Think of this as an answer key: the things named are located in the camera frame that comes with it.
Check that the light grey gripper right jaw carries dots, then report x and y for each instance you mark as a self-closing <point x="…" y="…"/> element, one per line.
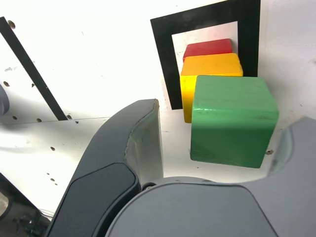
<point x="197" y="212"/>

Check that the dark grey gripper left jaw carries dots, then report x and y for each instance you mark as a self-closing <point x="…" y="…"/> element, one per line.
<point x="103" y="153"/>

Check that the green cube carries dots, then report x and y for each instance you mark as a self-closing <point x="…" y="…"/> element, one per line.
<point x="232" y="123"/>

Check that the yellow cube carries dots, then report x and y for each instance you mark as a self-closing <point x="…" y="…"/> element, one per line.
<point x="209" y="64"/>

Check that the red cube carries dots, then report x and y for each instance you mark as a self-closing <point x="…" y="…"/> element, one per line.
<point x="209" y="48"/>

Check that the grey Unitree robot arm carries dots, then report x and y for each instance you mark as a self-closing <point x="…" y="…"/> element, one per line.
<point x="3" y="101"/>

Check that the black tape square outline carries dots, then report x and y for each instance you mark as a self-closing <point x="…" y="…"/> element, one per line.
<point x="163" y="61"/>

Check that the black tape strip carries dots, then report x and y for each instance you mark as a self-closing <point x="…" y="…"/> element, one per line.
<point x="32" y="71"/>

